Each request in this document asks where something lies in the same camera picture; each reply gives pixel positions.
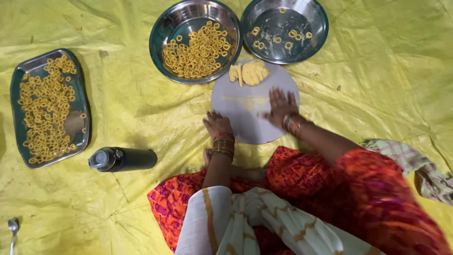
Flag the person's left hand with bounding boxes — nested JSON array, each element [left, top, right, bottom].
[[202, 110, 235, 139]]

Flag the person's right hand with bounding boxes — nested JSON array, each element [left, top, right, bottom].
[[261, 87, 301, 130]]

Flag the round grey rolling board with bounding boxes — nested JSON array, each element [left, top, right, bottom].
[[211, 59, 300, 145]]

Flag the stack of gold bangles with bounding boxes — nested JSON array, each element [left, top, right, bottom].
[[210, 139, 235, 161]]

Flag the large yellow dough lump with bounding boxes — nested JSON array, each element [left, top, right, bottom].
[[242, 60, 270, 87]]

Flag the dense heap of dough rings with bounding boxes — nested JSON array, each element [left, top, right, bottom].
[[162, 21, 232, 79]]

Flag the red and gold wrist bangles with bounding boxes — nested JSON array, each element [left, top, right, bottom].
[[282, 113, 308, 138]]

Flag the black bottle with grey cap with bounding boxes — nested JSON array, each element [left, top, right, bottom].
[[88, 147, 158, 173]]

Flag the steel bowl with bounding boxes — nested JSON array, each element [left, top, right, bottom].
[[149, 0, 243, 85], [241, 0, 329, 65]]

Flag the white scarf with gold stripes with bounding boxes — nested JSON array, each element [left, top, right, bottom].
[[175, 186, 386, 255]]

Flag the few scattered dough rings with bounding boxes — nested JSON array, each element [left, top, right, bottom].
[[251, 7, 314, 50]]

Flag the rectangular steel tray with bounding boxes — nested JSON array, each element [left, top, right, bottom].
[[10, 48, 91, 169]]

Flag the yellow plastic floor sheet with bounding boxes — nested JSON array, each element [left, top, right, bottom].
[[0, 0, 453, 255]]

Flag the wide spread of dough rings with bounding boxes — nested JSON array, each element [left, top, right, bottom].
[[18, 55, 87, 164]]

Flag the orange red patterned garment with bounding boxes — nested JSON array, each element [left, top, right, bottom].
[[147, 146, 452, 255]]

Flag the checked green pink cloth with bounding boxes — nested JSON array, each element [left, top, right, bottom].
[[361, 139, 453, 206]]

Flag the steel spoon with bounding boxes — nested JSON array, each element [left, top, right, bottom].
[[8, 218, 19, 255]]

